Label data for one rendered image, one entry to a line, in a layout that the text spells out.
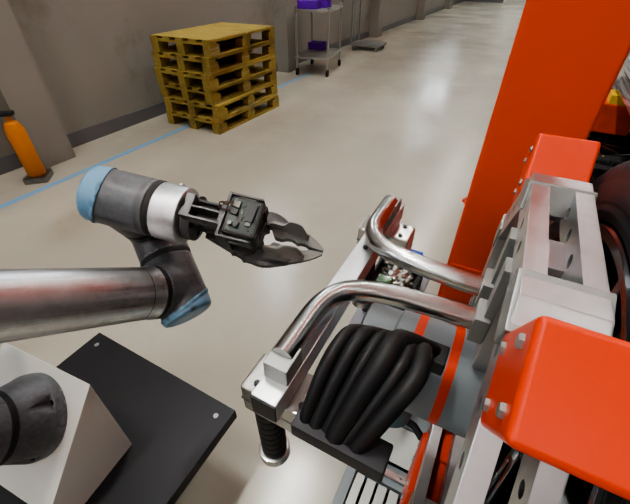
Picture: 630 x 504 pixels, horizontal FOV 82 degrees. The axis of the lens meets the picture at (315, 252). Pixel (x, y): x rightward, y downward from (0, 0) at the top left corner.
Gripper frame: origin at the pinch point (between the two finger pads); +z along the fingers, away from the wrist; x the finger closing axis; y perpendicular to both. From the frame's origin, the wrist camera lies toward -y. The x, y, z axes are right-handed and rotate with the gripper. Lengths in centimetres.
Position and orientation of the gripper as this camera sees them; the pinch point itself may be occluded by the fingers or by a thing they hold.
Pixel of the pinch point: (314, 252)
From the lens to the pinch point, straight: 57.1
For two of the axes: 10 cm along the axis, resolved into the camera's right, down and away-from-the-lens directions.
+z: 9.7, 2.4, -0.5
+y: 0.3, -3.2, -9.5
